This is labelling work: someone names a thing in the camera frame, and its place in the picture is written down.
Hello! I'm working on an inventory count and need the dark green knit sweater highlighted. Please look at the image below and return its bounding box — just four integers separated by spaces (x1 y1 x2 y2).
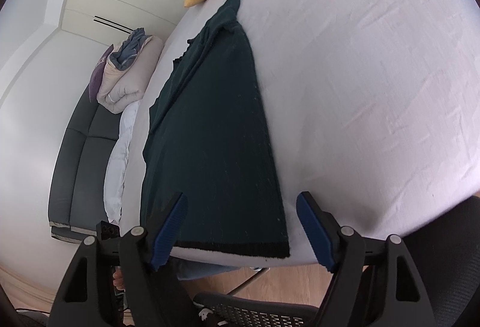
140 0 291 260

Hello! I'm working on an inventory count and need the black wardrobe handle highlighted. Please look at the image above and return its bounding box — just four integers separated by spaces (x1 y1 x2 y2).
93 20 133 32
94 16 134 30

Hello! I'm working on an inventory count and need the metal frame leg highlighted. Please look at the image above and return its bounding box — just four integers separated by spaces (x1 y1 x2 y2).
227 267 271 296

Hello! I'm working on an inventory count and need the black mesh office chair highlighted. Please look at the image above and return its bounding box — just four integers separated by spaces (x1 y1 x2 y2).
193 291 319 327

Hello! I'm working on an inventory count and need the purple pillow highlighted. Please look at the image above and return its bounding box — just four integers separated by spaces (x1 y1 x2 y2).
89 45 114 103

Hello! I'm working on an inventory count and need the dark cloth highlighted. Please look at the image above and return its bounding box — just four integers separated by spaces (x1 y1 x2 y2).
403 194 480 327

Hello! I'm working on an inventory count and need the blue-grey blanket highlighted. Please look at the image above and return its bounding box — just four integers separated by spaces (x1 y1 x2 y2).
113 27 152 70

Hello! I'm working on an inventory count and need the folded beige duvet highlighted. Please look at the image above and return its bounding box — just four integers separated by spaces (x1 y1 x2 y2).
97 35 165 114

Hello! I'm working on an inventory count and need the blue denim cloth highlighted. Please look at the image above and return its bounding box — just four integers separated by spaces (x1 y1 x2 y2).
174 261 244 281

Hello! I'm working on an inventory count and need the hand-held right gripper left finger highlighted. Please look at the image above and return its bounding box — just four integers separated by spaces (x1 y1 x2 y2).
49 192 199 327

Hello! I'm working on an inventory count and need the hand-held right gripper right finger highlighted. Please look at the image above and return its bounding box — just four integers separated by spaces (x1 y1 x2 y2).
296 192 438 327

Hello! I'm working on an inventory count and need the dark green padded headboard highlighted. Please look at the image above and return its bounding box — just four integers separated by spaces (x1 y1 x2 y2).
48 89 126 245

